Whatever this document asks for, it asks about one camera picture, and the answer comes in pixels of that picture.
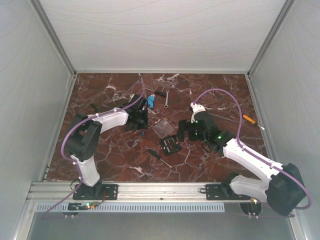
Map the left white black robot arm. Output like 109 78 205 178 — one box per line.
61 94 149 199

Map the small black screwdriver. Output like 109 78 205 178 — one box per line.
147 148 172 168

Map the grey slotted cable duct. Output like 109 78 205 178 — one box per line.
35 202 225 213

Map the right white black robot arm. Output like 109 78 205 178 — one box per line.
177 111 306 217

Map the black yellow screwdriver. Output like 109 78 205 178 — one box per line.
90 103 100 113

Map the black handled screwdriver top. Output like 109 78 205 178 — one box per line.
146 88 167 97

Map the orange handled screwdriver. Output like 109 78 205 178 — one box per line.
243 114 265 131

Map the black fuse box base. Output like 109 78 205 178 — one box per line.
160 135 182 156

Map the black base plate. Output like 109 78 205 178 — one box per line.
72 182 119 201
201 183 251 201

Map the aluminium mounting rail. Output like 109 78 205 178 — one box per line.
27 181 207 203

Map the silver combination wrench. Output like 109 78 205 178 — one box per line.
163 89 170 109

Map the blue plastic fitting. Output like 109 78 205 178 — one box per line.
147 94 156 109

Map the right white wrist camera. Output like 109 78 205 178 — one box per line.
190 102 206 123

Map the clear plastic fuse box cover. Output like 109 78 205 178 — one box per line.
152 120 174 139

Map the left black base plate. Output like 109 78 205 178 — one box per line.
72 182 119 201

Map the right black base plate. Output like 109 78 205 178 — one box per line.
201 183 251 201

